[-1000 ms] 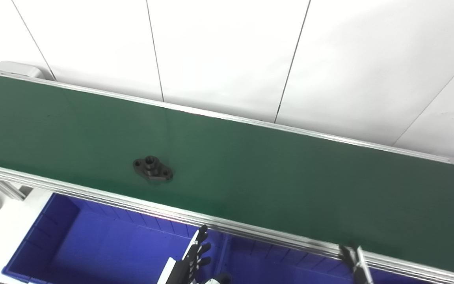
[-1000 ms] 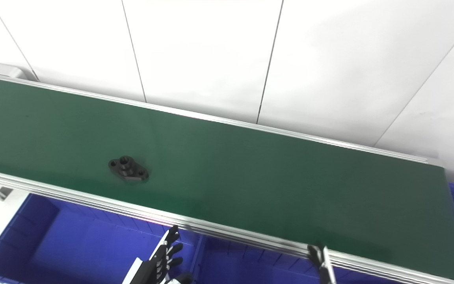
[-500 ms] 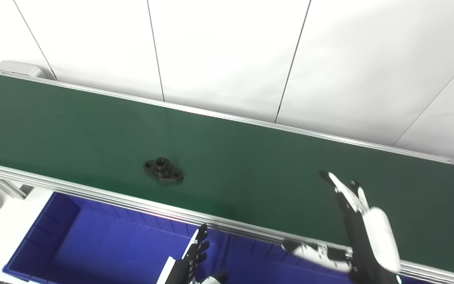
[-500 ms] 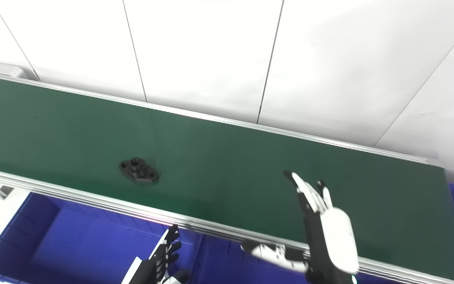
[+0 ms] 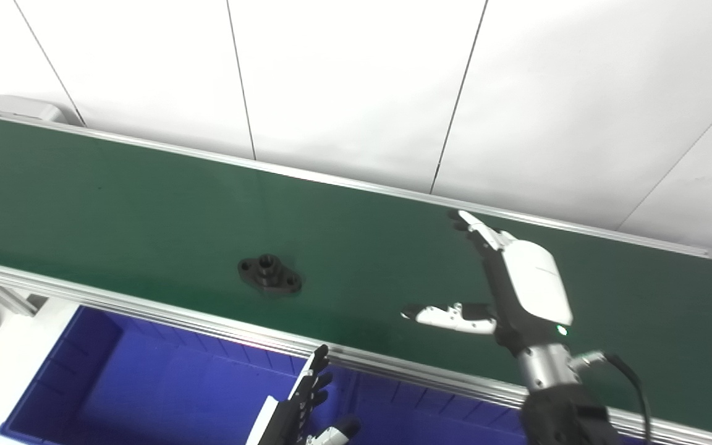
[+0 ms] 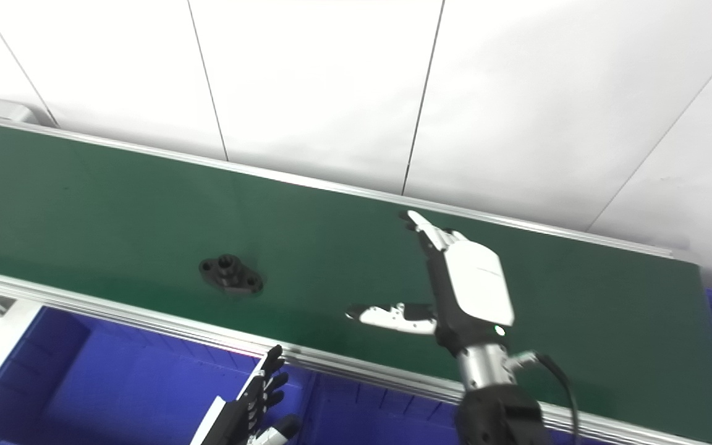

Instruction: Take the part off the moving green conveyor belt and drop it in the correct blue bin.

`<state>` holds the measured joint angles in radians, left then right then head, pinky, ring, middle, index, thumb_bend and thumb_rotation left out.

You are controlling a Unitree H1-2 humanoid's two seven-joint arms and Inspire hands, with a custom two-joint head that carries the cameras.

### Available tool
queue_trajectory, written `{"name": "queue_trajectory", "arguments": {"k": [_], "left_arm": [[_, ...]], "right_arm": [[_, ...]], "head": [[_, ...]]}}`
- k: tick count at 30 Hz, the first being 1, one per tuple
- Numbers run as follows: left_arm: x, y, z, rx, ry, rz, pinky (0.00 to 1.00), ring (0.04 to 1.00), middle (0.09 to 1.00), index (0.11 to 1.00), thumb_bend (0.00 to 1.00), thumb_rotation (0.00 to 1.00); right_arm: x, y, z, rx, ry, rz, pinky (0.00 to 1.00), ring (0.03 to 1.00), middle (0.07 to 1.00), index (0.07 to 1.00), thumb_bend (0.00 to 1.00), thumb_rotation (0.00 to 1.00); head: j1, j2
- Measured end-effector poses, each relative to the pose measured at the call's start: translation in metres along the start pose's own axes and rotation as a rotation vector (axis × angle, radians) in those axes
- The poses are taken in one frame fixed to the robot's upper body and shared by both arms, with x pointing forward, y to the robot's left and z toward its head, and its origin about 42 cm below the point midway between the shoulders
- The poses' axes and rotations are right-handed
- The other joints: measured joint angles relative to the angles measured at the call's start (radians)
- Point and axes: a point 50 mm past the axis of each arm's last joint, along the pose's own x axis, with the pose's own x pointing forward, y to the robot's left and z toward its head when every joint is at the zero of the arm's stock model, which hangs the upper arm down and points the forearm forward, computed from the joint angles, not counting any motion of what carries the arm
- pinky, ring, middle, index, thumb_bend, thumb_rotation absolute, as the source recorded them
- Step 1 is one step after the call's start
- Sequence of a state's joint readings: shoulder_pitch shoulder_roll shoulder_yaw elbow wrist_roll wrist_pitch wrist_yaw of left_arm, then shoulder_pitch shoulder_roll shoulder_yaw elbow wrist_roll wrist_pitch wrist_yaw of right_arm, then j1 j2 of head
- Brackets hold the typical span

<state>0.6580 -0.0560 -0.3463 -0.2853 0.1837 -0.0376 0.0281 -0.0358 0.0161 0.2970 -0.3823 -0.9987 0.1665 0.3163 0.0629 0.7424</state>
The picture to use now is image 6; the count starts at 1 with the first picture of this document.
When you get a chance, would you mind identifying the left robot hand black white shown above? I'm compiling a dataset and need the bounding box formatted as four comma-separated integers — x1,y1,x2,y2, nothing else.
192,345,301,445

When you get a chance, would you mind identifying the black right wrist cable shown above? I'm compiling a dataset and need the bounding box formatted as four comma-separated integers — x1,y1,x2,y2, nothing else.
514,351,580,430

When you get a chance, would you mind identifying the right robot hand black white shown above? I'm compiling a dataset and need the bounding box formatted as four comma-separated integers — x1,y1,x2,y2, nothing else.
345,210,519,391

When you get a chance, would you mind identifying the black oval flange part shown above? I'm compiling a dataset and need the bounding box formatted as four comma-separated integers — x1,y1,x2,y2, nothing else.
200,254,265,296

